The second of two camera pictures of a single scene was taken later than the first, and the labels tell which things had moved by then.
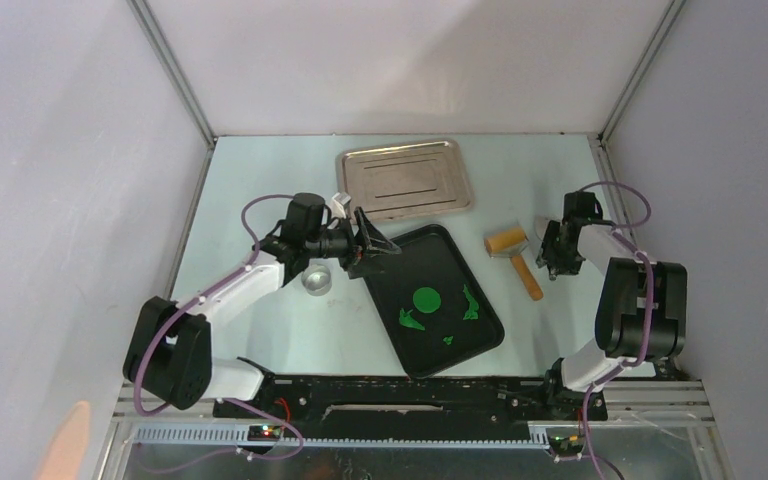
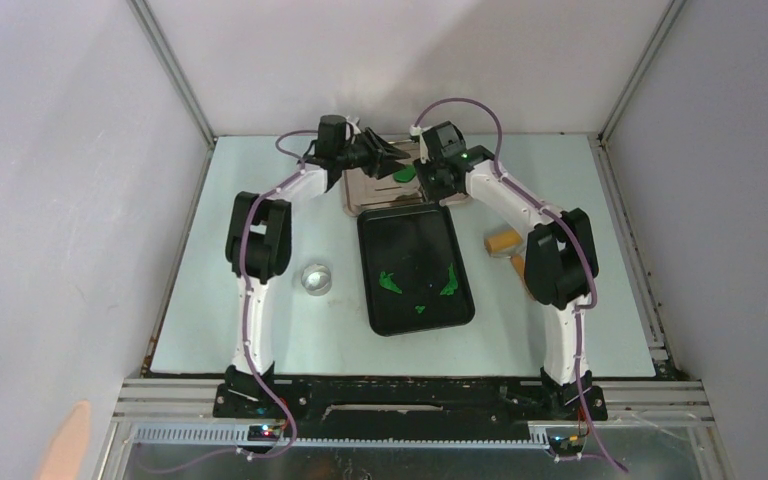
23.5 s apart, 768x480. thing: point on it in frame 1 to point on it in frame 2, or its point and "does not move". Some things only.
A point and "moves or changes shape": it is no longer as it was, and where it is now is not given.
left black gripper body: x=353 y=249 to x=361 y=155
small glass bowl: x=316 y=279 does not move
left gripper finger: x=373 y=238 to x=385 y=149
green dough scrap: x=472 y=312 to x=452 y=284
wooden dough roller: x=510 y=243 does not move
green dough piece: x=426 y=300 to x=405 y=174
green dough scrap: x=406 y=319 to x=386 y=282
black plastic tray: x=435 y=316 moves or changes shape
